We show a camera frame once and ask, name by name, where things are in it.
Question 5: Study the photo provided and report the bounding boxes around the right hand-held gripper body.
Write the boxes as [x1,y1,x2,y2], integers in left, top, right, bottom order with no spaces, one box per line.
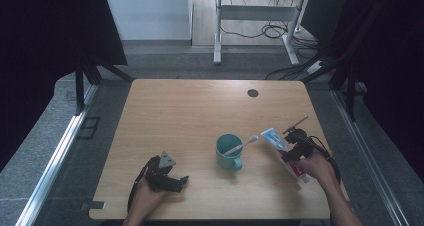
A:
[282,115,315,159]

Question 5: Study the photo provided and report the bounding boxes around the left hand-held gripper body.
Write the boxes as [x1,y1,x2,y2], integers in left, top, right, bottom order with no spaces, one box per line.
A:
[144,150,177,191]

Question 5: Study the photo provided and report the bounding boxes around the toothpaste tube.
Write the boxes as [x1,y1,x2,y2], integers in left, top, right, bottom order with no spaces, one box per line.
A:
[260,127,310,185]

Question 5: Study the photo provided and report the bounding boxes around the pink toothbrush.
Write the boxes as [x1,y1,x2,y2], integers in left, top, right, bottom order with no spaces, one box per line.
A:
[223,134,260,157]

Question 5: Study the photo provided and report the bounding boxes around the teal cup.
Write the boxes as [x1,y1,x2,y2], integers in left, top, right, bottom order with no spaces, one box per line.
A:
[215,133,245,172]

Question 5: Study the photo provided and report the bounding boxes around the person's left hand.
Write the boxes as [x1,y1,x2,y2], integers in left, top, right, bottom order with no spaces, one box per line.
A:
[131,178,170,217]

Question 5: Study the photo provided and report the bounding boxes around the person's right hand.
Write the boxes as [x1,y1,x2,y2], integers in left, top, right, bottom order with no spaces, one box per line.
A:
[294,150,338,187]

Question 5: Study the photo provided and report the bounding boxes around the black metal stand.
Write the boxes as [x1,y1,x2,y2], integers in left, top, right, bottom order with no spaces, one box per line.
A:
[301,57,358,122]
[74,57,135,116]

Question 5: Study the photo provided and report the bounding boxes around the white power strip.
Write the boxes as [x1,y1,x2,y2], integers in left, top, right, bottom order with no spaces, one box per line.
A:
[306,60,325,75]

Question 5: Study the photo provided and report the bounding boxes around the black curtain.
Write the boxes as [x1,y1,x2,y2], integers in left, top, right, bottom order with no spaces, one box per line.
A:
[0,0,128,174]
[301,0,424,184]

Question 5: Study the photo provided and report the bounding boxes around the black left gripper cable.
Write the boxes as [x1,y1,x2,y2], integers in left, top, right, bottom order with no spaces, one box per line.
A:
[126,157,155,214]

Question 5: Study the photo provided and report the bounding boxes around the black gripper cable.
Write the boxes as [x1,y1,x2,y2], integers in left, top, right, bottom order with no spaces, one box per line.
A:
[306,135,342,185]
[126,157,155,214]

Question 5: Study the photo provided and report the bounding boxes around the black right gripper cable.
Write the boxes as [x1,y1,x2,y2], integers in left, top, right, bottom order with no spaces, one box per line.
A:
[306,135,342,185]

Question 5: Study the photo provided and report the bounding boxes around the aluminium floor rail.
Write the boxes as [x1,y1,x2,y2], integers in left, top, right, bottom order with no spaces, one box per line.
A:
[14,84,99,226]
[330,89,409,226]

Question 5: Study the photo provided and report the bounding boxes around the grey table foot bracket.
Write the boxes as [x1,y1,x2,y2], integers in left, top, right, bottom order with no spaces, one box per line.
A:
[79,200,107,212]

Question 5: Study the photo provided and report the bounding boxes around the black floor cables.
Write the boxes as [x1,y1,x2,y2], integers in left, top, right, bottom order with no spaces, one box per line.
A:
[219,0,334,81]

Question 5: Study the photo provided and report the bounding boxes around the white desk frame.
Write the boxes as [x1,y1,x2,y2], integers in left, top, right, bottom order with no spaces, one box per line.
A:
[213,0,310,66]

